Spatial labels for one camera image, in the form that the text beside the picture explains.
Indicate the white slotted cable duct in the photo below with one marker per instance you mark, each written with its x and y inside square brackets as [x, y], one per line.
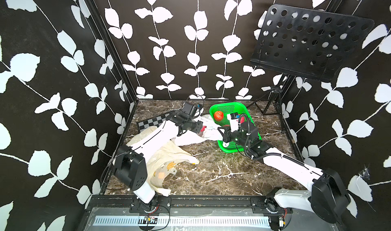
[205, 221]

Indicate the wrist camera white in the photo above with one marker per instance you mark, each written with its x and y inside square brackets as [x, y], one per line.
[233, 119]
[192, 110]

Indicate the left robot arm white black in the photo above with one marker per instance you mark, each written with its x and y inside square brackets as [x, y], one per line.
[130, 162]

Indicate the black perforated music stand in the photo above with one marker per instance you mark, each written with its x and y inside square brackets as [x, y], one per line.
[307, 43]

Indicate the black white checkerboard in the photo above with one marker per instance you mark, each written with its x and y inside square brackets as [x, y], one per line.
[154, 121]

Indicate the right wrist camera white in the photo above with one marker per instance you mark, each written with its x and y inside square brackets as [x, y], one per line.
[233, 119]

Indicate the white knotted plastic bag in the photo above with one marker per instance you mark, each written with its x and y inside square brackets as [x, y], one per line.
[209, 131]

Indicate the yellow banana print plastic bag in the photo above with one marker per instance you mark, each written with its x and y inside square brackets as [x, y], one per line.
[161, 156]

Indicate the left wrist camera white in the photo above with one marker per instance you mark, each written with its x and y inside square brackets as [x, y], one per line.
[192, 110]

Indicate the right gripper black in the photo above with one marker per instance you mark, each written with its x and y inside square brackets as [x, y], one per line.
[227, 136]

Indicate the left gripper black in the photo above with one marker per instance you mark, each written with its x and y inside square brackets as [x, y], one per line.
[199, 124]

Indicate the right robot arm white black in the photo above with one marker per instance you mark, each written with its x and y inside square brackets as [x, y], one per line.
[325, 193]

